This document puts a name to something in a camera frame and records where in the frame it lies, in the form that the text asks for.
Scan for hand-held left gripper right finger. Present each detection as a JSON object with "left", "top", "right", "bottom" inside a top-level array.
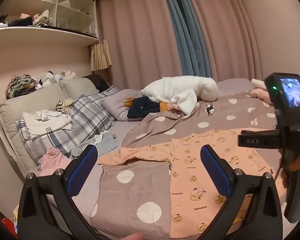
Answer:
[{"left": 200, "top": 144, "right": 283, "bottom": 240}]

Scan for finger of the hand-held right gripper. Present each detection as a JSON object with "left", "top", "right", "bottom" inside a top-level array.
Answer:
[{"left": 238, "top": 129, "right": 282, "bottom": 148}]

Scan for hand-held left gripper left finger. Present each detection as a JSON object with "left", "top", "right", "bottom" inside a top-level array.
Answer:
[{"left": 17, "top": 144, "right": 100, "bottom": 240}]

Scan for peach printed baby garment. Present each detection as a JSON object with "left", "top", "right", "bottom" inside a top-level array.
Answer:
[{"left": 98, "top": 127, "right": 288, "bottom": 239}]

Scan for navy and orange clothes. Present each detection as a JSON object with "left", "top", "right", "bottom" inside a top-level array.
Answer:
[{"left": 124, "top": 97, "right": 169, "bottom": 112}]

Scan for person's left hand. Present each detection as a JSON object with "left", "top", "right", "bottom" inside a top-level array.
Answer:
[{"left": 119, "top": 232, "right": 143, "bottom": 240}]

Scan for folded pink cloth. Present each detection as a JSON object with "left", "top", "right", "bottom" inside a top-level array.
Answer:
[{"left": 250, "top": 87, "right": 275, "bottom": 104}]

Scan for light blue cloth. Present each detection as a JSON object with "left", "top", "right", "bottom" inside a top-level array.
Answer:
[{"left": 71, "top": 132, "right": 117, "bottom": 159}]

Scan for plaid pillow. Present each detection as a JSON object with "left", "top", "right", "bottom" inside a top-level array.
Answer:
[
  {"left": 15, "top": 119, "right": 90, "bottom": 165},
  {"left": 71, "top": 85, "right": 120, "bottom": 140}
]

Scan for brown polka dot blanket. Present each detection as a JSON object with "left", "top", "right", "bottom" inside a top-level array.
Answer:
[{"left": 90, "top": 90, "right": 290, "bottom": 240}]

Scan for white folded shirt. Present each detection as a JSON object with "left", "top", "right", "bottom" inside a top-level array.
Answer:
[{"left": 22, "top": 109, "right": 73, "bottom": 139}]

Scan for lilac bed sheet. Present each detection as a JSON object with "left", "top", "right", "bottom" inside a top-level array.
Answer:
[{"left": 216, "top": 78, "right": 255, "bottom": 97}]

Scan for patterned crumpled cloth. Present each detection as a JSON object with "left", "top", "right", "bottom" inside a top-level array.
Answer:
[{"left": 55, "top": 99, "right": 75, "bottom": 113}]

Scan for grey quilted pillow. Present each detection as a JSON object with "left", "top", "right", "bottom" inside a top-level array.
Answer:
[{"left": 101, "top": 89, "right": 150, "bottom": 122}]

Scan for small pink garment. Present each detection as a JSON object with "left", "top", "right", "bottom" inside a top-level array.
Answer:
[{"left": 166, "top": 104, "right": 183, "bottom": 113}]

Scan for small beige cushion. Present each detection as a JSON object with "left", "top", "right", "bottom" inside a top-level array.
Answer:
[{"left": 60, "top": 77, "right": 100, "bottom": 99}]

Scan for navy garment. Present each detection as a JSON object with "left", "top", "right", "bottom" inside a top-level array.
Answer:
[{"left": 127, "top": 97, "right": 162, "bottom": 119}]

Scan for dark brown pillow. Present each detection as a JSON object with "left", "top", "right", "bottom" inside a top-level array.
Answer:
[{"left": 82, "top": 74, "right": 110, "bottom": 92}]

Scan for large beige cushion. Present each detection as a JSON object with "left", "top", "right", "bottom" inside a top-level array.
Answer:
[{"left": 0, "top": 82, "right": 68, "bottom": 178}]

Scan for cream plush toy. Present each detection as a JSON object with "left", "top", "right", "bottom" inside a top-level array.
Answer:
[{"left": 55, "top": 70, "right": 78, "bottom": 82}]

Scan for black and white plush toy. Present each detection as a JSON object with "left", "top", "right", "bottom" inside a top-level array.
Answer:
[{"left": 39, "top": 71, "right": 59, "bottom": 88}]

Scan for pink curtain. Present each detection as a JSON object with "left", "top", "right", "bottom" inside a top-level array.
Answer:
[
  {"left": 182, "top": 0, "right": 275, "bottom": 84},
  {"left": 96, "top": 0, "right": 183, "bottom": 92}
]

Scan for pile of patterned scrunchies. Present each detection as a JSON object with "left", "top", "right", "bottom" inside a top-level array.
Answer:
[{"left": 5, "top": 74, "right": 43, "bottom": 100}]

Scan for striped hanging cloth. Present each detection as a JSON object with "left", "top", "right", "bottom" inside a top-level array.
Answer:
[{"left": 90, "top": 39, "right": 113, "bottom": 72}]

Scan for blue curtain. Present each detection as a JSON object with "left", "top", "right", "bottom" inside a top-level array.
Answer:
[{"left": 160, "top": 0, "right": 212, "bottom": 78}]

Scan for cream crumpled cloth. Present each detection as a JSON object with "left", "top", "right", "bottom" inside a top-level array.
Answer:
[{"left": 32, "top": 9, "right": 53, "bottom": 27}]

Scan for dark cloth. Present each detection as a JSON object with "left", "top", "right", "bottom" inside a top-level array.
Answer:
[{"left": 0, "top": 14, "right": 33, "bottom": 27}]

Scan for white wall shelf unit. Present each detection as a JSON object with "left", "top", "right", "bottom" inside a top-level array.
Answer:
[{"left": 0, "top": 0, "right": 100, "bottom": 49}]

